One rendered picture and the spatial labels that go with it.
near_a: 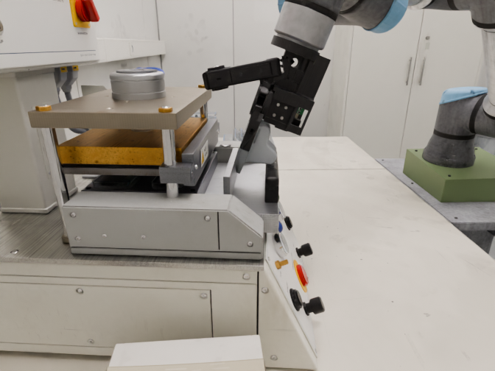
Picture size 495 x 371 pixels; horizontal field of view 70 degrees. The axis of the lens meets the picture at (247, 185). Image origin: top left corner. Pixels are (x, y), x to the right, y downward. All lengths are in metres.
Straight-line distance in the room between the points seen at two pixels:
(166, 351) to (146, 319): 0.07
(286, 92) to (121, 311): 0.38
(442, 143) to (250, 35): 2.13
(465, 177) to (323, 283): 0.63
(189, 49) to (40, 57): 2.55
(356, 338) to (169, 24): 2.81
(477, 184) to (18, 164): 1.13
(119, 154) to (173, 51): 2.65
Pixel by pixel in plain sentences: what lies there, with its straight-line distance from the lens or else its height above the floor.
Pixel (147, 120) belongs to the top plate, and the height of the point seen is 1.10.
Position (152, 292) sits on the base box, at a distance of 0.50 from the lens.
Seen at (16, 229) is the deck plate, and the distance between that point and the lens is 0.63.
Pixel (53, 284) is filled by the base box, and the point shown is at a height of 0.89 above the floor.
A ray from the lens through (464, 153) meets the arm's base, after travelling 1.26.
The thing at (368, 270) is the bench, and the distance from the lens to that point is 0.79.
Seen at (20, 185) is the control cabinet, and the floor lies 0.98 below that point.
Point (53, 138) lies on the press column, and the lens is 0.50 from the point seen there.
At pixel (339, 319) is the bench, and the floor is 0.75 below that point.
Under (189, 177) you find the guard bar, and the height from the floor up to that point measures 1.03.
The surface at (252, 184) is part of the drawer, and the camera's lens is 0.58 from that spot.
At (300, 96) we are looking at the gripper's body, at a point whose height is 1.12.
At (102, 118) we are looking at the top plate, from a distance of 0.46.
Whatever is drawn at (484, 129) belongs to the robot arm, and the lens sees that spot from 1.21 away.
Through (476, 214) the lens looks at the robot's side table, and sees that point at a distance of 1.16.
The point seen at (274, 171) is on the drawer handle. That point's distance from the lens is 0.52.
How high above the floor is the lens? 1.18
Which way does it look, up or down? 22 degrees down
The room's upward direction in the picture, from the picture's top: straight up
